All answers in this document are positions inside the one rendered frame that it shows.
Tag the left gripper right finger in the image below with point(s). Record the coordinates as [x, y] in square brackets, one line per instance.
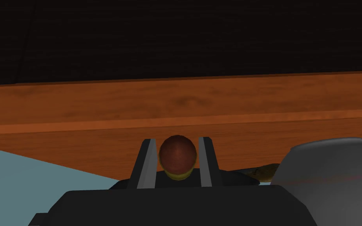
[207, 163]

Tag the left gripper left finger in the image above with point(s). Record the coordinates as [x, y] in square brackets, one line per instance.
[146, 166]

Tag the brown and yellow ball knob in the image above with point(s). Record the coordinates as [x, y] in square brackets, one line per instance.
[177, 155]

